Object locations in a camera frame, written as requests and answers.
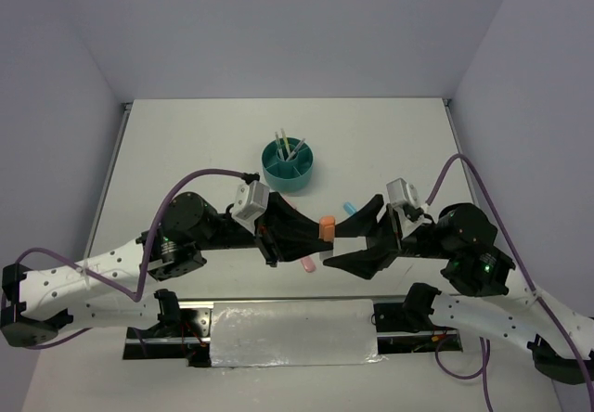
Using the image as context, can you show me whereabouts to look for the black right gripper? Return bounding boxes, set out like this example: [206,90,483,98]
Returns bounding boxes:
[318,190,453,278]

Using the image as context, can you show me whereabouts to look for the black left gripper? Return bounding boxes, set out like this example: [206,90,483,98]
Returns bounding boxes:
[195,190,333,267]

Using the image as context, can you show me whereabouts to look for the purple gel pen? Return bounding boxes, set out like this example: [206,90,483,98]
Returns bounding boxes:
[288,138,305,161]

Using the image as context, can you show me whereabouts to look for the green gel pen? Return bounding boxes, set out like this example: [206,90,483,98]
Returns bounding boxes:
[275,132,285,161]

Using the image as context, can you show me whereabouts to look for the grey translucent highlighter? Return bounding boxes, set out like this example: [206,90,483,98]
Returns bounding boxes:
[332,238,367,256]

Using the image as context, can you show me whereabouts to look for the yellow gel pen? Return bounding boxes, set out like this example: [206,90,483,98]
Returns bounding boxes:
[280,128,291,161]

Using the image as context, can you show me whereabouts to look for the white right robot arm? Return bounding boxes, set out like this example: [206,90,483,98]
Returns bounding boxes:
[323,198,593,385]

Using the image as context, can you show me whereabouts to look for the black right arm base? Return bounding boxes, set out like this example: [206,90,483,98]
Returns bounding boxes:
[371,283,462,355]

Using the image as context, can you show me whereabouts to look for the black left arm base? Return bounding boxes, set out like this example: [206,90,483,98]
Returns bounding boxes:
[123,289,213,368]

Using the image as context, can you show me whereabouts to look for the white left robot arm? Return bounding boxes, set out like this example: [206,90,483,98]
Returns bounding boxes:
[1,192,333,349]

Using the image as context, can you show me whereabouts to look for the pink capsule correction tape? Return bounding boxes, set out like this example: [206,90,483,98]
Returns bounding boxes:
[301,256,316,273]

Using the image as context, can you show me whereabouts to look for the teal round divided organizer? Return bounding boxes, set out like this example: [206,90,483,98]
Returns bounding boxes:
[261,137,314,193]

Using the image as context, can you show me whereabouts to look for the silver foil tape sheet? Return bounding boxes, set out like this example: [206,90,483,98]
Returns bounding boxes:
[210,300,381,367]

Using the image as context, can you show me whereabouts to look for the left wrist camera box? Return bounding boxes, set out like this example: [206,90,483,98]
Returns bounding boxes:
[230,181,270,232]

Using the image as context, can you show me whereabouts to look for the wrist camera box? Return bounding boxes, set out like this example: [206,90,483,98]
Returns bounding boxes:
[230,181,270,232]
[386,178,426,222]

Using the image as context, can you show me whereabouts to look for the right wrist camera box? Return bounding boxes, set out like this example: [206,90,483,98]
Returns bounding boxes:
[386,178,426,222]

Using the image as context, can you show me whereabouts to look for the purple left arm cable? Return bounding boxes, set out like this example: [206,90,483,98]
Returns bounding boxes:
[0,168,259,351]

